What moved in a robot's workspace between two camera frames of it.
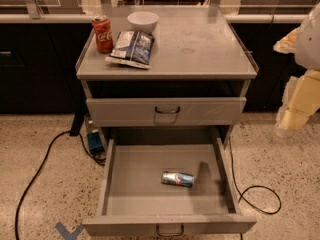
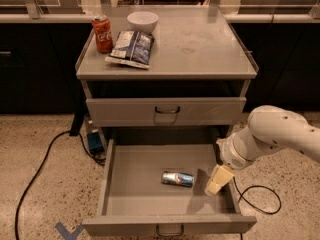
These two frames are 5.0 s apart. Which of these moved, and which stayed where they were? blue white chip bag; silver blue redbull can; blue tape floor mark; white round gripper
Moved: white round gripper
Stayed: blue tape floor mark; silver blue redbull can; blue white chip bag
